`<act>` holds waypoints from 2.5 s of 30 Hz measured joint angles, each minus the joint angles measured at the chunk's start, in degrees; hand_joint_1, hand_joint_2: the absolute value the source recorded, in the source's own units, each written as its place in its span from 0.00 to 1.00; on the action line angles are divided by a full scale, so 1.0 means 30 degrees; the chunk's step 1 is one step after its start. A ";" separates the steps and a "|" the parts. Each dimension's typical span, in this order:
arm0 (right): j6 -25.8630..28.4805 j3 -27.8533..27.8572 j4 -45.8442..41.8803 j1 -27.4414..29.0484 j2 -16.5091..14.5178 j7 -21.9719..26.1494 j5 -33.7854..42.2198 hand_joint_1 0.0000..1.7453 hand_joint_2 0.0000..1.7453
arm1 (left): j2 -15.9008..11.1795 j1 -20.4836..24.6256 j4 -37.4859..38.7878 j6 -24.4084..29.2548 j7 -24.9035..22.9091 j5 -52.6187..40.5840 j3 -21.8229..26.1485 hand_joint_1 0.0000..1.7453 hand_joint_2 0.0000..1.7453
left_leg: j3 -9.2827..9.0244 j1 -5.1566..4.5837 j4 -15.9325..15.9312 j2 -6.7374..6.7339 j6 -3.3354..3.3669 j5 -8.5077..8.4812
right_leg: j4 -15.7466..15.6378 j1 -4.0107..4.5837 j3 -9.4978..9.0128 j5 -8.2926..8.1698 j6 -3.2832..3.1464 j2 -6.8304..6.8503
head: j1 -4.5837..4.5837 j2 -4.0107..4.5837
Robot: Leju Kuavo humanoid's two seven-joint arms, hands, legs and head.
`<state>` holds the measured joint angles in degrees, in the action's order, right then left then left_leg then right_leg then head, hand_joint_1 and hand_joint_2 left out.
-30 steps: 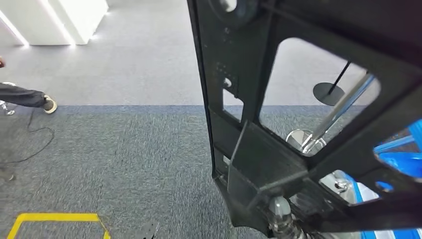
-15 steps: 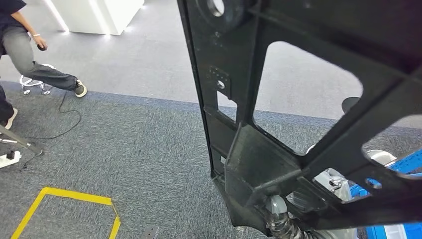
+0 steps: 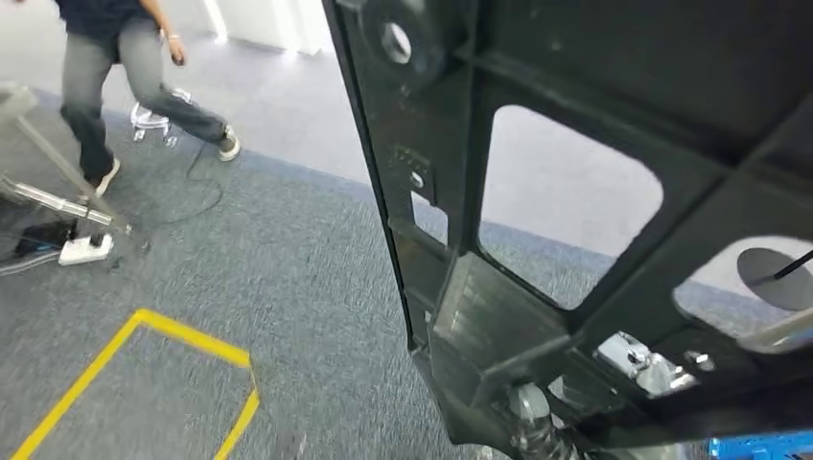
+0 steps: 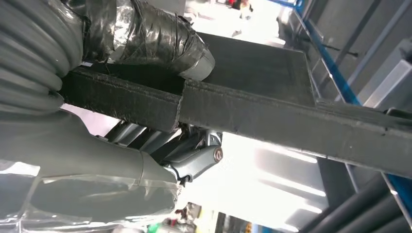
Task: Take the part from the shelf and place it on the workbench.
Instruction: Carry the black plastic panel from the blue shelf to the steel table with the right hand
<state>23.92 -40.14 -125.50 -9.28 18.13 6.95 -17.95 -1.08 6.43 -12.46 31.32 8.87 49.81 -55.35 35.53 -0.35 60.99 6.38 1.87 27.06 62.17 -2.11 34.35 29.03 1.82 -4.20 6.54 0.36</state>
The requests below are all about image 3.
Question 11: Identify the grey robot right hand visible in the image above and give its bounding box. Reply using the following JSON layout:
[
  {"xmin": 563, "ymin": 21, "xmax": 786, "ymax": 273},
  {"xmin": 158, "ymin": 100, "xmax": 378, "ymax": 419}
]
[{"xmin": 507, "ymin": 330, "xmax": 716, "ymax": 460}]

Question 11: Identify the black plastic frame part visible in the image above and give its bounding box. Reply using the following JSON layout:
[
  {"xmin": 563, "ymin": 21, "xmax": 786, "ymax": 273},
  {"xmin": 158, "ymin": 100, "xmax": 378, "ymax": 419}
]
[{"xmin": 320, "ymin": 0, "xmax": 813, "ymax": 460}]

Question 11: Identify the clear plastic stand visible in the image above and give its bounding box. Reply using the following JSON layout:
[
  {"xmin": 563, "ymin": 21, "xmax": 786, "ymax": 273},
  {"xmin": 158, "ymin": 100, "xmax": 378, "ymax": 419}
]
[{"xmin": 129, "ymin": 88, "xmax": 193, "ymax": 149}]

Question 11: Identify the person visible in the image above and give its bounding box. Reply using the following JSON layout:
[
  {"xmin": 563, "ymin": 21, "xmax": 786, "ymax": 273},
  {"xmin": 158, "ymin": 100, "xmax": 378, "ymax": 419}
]
[{"xmin": 12, "ymin": 0, "xmax": 243, "ymax": 198}]

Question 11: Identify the black stanchion with round base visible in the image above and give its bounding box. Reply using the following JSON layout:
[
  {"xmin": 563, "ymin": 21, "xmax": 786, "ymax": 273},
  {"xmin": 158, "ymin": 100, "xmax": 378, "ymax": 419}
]
[{"xmin": 736, "ymin": 245, "xmax": 813, "ymax": 313}]

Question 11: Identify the white power strip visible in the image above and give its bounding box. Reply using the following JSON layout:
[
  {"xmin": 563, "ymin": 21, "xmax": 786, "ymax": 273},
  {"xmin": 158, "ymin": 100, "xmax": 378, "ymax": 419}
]
[{"xmin": 58, "ymin": 233, "xmax": 116, "ymax": 267}]

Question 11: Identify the black power adapter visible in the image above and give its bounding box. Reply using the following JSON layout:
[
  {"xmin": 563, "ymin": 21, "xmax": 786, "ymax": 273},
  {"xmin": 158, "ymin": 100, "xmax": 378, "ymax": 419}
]
[{"xmin": 13, "ymin": 218, "xmax": 79, "ymax": 259}]

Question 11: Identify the black floor cable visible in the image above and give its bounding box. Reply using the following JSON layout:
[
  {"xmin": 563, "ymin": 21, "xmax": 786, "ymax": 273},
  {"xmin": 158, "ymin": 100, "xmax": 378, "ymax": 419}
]
[{"xmin": 136, "ymin": 140, "xmax": 224, "ymax": 224}]

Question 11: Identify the grey metal stand frame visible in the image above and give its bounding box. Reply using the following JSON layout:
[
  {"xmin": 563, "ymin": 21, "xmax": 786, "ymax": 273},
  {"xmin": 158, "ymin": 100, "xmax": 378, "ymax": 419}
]
[{"xmin": 0, "ymin": 82, "xmax": 134, "ymax": 238}]

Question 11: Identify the grey floor cable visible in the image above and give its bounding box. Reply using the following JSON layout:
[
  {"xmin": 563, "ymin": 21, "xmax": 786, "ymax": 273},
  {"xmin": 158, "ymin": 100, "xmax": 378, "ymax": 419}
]
[{"xmin": 0, "ymin": 250, "xmax": 61, "ymax": 277}]

